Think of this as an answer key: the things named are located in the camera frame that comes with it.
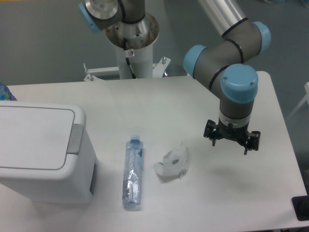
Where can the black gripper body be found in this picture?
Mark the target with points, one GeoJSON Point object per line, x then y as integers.
{"type": "Point", "coordinates": [238, 135]}

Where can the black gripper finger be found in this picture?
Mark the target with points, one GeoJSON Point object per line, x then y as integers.
{"type": "Point", "coordinates": [252, 142]}
{"type": "Point", "coordinates": [210, 131]}

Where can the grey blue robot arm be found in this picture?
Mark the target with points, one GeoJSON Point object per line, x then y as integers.
{"type": "Point", "coordinates": [222, 70]}

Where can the white trash can body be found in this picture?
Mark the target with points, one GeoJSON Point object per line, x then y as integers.
{"type": "Point", "coordinates": [73, 183]}

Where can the white trash can lid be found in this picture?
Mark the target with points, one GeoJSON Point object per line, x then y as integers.
{"type": "Point", "coordinates": [36, 137]}

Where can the crumpled white plastic wrapper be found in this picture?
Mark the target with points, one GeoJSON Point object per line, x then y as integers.
{"type": "Point", "coordinates": [175, 164]}

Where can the black device at right edge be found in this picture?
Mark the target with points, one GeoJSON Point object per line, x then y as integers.
{"type": "Point", "coordinates": [301, 207]}

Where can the white furniture leg right edge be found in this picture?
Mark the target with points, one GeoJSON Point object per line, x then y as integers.
{"type": "Point", "coordinates": [303, 101]}

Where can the clear plastic water bottle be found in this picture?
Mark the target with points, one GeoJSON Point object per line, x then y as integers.
{"type": "Point", "coordinates": [132, 175]}

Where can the blue bottle at left edge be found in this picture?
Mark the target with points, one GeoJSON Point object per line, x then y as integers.
{"type": "Point", "coordinates": [5, 93]}

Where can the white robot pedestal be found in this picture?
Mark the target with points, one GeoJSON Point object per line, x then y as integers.
{"type": "Point", "coordinates": [133, 45]}

